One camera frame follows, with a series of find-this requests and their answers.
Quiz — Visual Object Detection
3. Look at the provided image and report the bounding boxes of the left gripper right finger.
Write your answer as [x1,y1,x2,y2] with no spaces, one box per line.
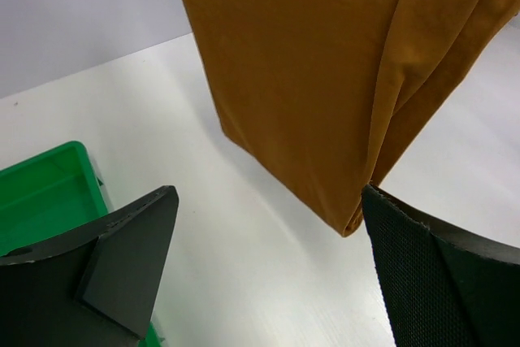
[362,185,519,346]

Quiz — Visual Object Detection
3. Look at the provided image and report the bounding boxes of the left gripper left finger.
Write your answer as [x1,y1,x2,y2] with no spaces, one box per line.
[1,185,179,346]

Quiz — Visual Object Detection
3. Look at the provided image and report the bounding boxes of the brown trousers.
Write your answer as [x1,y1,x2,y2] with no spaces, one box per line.
[182,0,519,236]

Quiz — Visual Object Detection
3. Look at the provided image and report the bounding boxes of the green plastic bin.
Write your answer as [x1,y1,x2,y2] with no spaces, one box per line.
[0,141,166,347]

